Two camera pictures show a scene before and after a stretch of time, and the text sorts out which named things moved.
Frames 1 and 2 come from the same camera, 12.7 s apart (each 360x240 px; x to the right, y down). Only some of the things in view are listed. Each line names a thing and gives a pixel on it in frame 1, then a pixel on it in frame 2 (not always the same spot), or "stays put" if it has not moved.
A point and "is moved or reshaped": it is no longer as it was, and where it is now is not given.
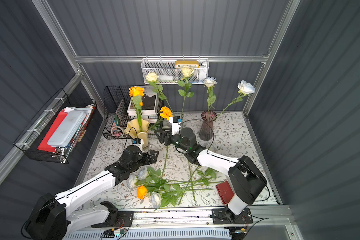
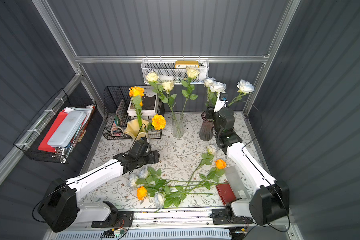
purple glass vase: (206, 131) stays put
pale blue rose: (209, 83) stays put
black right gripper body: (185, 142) → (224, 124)
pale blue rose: (142, 172) stays put
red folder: (44, 146) stays put
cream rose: (186, 71) is moved or reshaped
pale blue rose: (245, 88) stays put
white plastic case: (66, 130) stays put
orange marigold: (166, 113) → (158, 122)
